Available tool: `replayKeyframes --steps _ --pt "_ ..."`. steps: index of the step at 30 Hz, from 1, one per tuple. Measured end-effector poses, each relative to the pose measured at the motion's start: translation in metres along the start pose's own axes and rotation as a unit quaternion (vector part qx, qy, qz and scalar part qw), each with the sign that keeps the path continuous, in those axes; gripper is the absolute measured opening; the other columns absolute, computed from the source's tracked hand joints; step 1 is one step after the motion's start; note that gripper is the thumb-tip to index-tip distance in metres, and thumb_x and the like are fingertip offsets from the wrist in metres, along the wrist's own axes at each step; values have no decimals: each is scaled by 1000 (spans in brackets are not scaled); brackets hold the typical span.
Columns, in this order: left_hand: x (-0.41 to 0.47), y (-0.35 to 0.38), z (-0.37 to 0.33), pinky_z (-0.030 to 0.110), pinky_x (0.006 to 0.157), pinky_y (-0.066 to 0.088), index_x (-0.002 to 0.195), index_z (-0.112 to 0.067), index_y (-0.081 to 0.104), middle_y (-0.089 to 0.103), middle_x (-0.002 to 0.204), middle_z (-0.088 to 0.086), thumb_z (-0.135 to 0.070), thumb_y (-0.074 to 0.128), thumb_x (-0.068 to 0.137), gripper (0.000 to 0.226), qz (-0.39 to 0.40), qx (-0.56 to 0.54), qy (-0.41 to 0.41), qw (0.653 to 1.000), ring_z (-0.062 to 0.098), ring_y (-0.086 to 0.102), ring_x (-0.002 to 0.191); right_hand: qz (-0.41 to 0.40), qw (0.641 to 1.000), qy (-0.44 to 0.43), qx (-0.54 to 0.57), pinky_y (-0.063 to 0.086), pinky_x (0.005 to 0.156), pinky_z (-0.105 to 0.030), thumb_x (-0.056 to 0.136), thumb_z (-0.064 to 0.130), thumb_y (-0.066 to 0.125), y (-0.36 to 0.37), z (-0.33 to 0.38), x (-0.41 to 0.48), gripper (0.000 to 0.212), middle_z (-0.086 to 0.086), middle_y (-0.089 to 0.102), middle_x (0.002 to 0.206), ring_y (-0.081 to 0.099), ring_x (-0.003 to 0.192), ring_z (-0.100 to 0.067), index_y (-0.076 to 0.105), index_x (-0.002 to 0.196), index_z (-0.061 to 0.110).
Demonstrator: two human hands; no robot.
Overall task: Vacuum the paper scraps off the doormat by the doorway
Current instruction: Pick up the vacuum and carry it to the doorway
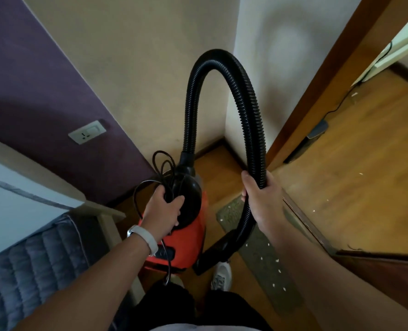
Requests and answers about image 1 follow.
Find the person's right hand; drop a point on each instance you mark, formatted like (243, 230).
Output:
(267, 206)

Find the person's left hand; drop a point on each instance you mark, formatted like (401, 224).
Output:
(160, 217)

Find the grey-green shaggy door mat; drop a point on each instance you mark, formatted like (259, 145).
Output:
(259, 265)

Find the person's left forearm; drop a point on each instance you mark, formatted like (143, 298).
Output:
(86, 289)

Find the person's right forearm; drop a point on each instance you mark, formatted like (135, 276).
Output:
(334, 286)

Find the white wrist watch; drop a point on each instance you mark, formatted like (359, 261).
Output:
(145, 236)

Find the metal door threshold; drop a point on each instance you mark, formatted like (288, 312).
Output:
(310, 225)

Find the white sneaker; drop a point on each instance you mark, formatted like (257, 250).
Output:
(221, 275)

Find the black trousers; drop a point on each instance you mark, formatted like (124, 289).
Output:
(190, 310)

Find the dark blue quilted mattress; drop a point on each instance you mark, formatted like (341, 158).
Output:
(35, 265)

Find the dark wooden door gold pattern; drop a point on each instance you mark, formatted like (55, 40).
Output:
(386, 282)

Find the white desk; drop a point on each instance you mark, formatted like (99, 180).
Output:
(403, 34)

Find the white wall socket with switch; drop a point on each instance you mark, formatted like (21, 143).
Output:
(86, 132)

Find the orange wooden door frame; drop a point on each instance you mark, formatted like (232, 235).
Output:
(328, 82)

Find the white bed frame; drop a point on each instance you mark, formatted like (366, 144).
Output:
(18, 210)

